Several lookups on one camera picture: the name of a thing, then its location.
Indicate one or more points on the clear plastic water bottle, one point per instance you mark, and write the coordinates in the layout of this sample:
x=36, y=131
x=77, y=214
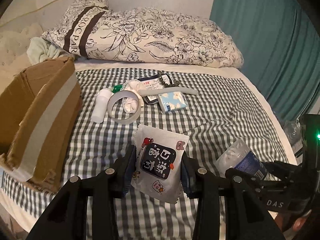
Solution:
x=240, y=157

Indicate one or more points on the person's right hand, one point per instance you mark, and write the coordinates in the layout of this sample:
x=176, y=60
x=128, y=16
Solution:
x=290, y=224

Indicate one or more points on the white snack pouch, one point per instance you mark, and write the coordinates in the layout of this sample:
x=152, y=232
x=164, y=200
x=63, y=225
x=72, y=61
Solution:
x=158, y=163

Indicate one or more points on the green wrapper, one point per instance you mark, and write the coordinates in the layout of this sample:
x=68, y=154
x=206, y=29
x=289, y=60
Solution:
x=117, y=88

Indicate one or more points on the floral folded duvet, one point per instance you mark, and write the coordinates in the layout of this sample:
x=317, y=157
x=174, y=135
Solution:
x=89, y=28

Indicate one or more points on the white cylindrical bottle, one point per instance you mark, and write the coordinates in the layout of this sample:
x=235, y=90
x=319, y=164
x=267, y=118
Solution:
x=100, y=107

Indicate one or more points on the brown cardboard box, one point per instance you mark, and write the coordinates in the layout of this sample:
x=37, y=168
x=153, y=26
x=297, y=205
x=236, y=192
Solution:
x=38, y=111

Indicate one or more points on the cream tufted headboard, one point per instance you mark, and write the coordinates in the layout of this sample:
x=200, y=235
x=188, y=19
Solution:
x=14, y=47

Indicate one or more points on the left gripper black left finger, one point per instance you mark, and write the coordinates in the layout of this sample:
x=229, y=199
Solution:
x=66, y=215

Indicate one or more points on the tape roll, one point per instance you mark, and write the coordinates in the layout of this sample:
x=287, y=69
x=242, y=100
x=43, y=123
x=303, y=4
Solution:
x=125, y=95

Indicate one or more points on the white plastic tube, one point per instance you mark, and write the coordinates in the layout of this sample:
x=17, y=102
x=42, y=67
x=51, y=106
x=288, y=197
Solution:
x=151, y=92

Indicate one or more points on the dark wet wipes pack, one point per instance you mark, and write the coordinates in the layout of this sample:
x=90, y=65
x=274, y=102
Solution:
x=158, y=81

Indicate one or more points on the blue floral tissue pack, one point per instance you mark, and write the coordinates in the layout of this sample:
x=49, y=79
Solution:
x=171, y=101

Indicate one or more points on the pale green towel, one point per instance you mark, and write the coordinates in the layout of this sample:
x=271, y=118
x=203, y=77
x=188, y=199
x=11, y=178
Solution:
x=40, y=50

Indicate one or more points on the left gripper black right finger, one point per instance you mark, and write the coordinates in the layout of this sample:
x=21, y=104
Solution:
x=246, y=216

